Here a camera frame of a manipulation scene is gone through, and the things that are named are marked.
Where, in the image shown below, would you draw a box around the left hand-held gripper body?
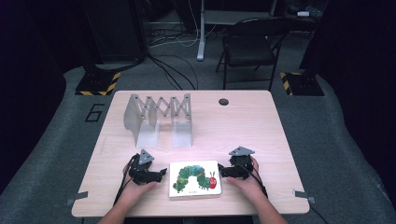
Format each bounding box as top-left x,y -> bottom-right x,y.
128,148 -> 163,187

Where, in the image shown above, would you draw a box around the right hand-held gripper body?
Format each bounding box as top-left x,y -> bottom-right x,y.
228,146 -> 256,180

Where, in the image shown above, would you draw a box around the white caterpillar picture book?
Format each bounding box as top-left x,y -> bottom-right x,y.
168,160 -> 222,199

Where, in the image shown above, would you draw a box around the grey metal expandable book rack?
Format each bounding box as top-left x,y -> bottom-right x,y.
123,92 -> 193,149

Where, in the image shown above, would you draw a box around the person's left hand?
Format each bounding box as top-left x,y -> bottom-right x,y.
120,161 -> 159,202

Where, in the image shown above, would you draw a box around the person's right hand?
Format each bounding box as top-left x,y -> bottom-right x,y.
226,155 -> 268,203

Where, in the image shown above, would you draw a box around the black yellow-striped stand base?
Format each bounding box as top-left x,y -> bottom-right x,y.
279,71 -> 326,97
75,70 -> 121,97

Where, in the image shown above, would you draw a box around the black folding chair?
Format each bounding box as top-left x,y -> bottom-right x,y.
215,17 -> 292,91

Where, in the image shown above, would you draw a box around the white desk leg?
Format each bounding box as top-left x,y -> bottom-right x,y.
196,0 -> 207,62

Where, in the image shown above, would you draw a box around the grey desk top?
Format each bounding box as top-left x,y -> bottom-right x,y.
204,8 -> 278,26

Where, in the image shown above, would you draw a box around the black cabinet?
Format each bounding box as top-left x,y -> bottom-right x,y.
81,0 -> 148,64

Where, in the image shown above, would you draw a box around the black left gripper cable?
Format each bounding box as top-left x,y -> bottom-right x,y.
113,153 -> 138,205

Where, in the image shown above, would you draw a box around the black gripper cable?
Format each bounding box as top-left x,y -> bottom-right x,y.
236,160 -> 269,199
113,153 -> 138,205

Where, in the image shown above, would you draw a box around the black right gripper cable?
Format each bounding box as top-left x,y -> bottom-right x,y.
236,160 -> 269,199

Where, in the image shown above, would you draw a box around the grey table edge bracket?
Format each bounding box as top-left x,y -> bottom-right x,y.
292,189 -> 317,204
64,190 -> 90,206

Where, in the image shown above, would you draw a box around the black cable under table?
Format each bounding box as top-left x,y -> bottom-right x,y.
307,203 -> 330,224

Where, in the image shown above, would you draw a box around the black floor cables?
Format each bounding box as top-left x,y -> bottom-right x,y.
146,53 -> 200,91

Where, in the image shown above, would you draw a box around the white floor cable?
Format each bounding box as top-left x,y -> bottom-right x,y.
148,0 -> 219,49

